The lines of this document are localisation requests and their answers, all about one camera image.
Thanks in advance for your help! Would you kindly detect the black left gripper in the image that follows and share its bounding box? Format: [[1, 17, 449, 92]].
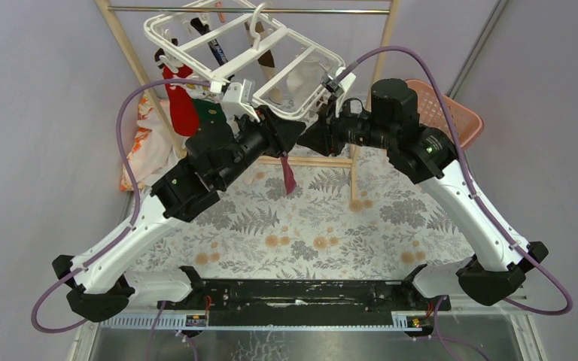
[[214, 103, 304, 187]]

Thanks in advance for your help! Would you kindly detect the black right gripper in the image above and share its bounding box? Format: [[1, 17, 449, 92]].
[[296, 94, 394, 157]]

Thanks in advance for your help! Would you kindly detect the white plastic sock hanger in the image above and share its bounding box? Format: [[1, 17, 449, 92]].
[[143, 1, 346, 120]]

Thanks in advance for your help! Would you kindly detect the red fluffy sock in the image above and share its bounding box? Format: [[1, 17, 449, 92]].
[[161, 65, 199, 137]]

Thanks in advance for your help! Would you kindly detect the brown mustard striped sock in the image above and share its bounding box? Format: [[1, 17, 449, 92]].
[[154, 48, 166, 69]]

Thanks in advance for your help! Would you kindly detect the dark green sock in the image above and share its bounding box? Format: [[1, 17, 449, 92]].
[[192, 99, 227, 132]]

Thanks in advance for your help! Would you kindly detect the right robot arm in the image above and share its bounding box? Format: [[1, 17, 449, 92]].
[[297, 78, 548, 310]]

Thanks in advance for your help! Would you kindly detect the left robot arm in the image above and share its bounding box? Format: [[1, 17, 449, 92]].
[[52, 106, 306, 322]]

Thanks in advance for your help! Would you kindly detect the orange purple sock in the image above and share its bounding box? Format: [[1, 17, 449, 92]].
[[279, 156, 297, 195]]

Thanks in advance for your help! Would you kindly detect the cream white sock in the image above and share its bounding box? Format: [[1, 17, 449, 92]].
[[286, 56, 324, 105]]

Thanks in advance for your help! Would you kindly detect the beige brown striped sock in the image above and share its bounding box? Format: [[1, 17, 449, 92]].
[[245, 21, 283, 105]]

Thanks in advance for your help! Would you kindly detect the floral patterned mat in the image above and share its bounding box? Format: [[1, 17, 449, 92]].
[[131, 148, 473, 280]]

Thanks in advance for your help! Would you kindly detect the black blue sock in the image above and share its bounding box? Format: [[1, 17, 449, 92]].
[[190, 17, 228, 66]]

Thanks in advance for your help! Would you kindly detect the orange white floral cloth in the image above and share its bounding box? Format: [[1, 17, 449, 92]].
[[120, 96, 189, 192]]

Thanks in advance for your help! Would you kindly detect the pink plastic laundry basket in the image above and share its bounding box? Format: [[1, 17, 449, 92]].
[[404, 79, 485, 151]]

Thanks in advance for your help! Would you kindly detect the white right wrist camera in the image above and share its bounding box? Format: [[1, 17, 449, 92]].
[[321, 67, 357, 116]]

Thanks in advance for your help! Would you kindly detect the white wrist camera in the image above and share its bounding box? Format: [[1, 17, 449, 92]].
[[209, 79, 260, 123], [321, 67, 357, 116]]

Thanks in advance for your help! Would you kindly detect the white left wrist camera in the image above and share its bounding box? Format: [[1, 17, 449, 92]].
[[209, 79, 260, 123]]

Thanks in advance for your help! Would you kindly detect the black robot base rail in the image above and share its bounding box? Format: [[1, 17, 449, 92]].
[[161, 279, 451, 330]]

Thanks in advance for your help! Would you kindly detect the wooden drying rack frame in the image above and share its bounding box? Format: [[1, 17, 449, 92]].
[[93, 0, 403, 205]]

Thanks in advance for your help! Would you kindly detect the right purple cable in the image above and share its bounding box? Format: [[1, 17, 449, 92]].
[[333, 45, 574, 361]]

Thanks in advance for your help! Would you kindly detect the purple cable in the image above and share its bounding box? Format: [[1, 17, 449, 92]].
[[30, 77, 221, 335], [333, 45, 574, 361]]

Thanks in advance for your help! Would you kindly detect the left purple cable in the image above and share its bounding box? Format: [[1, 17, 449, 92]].
[[30, 77, 221, 335]]

